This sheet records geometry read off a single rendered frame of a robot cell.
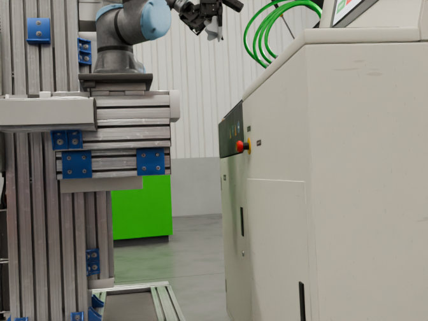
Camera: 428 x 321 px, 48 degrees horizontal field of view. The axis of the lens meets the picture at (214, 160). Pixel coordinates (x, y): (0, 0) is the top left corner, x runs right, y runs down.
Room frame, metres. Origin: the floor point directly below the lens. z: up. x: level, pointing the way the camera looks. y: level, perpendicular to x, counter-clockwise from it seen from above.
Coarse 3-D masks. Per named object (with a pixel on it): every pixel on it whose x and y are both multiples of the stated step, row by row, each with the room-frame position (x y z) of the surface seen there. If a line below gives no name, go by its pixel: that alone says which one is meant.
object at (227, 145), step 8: (232, 112) 1.76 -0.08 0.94; (240, 112) 1.59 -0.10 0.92; (224, 120) 2.00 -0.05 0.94; (232, 120) 1.77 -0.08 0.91; (240, 120) 1.60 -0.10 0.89; (224, 128) 2.02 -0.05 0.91; (240, 128) 1.61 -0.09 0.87; (224, 136) 2.03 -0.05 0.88; (232, 136) 1.79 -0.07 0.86; (240, 136) 1.61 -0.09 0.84; (224, 144) 2.04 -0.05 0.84; (232, 144) 1.80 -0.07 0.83; (224, 152) 2.05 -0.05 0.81; (232, 152) 1.81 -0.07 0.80; (240, 152) 1.67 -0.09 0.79
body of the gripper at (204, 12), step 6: (204, 0) 1.74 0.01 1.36; (210, 0) 1.74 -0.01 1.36; (216, 0) 1.74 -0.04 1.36; (204, 6) 1.75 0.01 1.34; (210, 6) 1.75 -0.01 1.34; (216, 6) 1.75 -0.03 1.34; (222, 6) 1.74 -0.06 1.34; (204, 12) 1.74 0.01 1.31; (210, 12) 1.74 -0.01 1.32; (216, 12) 1.75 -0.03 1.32; (222, 12) 1.75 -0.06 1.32; (204, 18) 1.81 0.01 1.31
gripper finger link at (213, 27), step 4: (216, 16) 1.76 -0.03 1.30; (212, 20) 1.75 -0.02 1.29; (216, 20) 1.76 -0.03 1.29; (208, 24) 1.76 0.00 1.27; (212, 24) 1.76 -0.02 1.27; (216, 24) 1.76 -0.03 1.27; (208, 28) 1.75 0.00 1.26; (212, 28) 1.76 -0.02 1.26; (216, 28) 1.76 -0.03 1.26; (220, 28) 1.75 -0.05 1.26; (216, 32) 1.76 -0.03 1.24; (220, 32) 1.76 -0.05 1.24; (220, 36) 1.77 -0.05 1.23
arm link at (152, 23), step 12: (132, 0) 1.40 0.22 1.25; (144, 0) 1.40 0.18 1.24; (156, 0) 1.40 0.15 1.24; (120, 12) 1.45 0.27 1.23; (132, 12) 1.41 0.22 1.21; (144, 12) 1.39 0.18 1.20; (156, 12) 1.40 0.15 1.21; (168, 12) 1.45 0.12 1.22; (120, 24) 1.44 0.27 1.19; (132, 24) 1.42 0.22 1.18; (144, 24) 1.40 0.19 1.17; (156, 24) 1.41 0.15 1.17; (168, 24) 1.46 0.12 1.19; (132, 36) 1.45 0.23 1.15; (144, 36) 1.43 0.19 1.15; (156, 36) 1.43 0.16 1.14
